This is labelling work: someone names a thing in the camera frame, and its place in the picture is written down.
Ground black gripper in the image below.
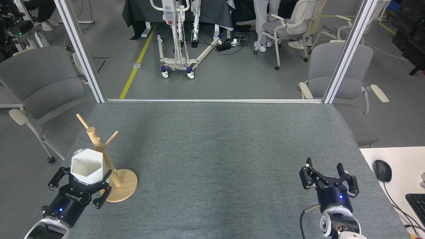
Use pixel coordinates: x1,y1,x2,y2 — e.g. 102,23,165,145
299,158,360,213
42,167,112,228

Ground white hexagonal cup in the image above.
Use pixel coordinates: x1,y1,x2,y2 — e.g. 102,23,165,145
70,148,107,186

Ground wooden cup rack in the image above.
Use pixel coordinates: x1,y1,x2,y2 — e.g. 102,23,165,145
76,114,138,202

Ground black keyboard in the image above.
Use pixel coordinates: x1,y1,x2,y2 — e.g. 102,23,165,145
405,194,425,226

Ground grey office chair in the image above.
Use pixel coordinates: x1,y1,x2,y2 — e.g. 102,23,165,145
0,46,97,164
297,40,389,148

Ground black computer mouse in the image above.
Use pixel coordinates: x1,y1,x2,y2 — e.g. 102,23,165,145
373,160,392,183

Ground dark cloth covered table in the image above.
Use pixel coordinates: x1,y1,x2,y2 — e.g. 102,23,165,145
122,0,234,40

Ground white stand on wheels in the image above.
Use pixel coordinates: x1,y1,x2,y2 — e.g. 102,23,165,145
149,0,223,79

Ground silver frame post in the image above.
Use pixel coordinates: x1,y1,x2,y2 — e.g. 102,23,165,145
54,0,107,103
323,0,379,104

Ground person's feet behind chair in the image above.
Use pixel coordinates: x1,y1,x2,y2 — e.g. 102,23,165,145
288,36,313,50

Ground black mouse cable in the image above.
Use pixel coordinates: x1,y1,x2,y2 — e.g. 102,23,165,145
382,181,425,233

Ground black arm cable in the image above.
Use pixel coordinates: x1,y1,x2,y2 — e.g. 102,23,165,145
300,204,322,239

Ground person in white trousers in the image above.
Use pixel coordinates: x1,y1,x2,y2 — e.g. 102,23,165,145
253,0,280,53

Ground person in black trousers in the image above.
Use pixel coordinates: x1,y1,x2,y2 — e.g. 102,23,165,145
28,0,60,31

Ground white office chair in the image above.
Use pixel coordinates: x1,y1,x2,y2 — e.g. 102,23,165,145
322,0,392,45
254,0,324,71

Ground equipment rack with green light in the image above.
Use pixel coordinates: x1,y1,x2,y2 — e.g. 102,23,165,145
0,0,52,62

